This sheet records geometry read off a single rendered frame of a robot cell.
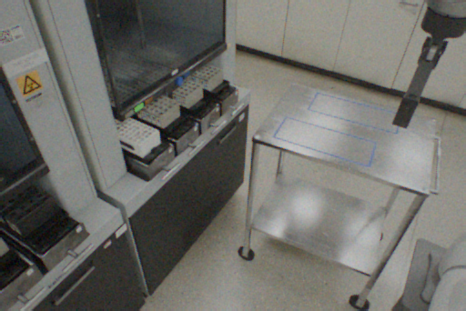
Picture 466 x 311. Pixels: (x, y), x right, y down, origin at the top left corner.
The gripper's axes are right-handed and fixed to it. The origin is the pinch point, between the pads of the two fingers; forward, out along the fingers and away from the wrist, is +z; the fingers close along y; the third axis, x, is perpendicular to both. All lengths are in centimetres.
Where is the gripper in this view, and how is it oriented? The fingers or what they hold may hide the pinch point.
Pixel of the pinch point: (408, 105)
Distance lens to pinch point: 86.0
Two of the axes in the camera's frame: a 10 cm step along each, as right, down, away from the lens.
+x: -8.6, -3.7, 3.6
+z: -0.3, 7.4, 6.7
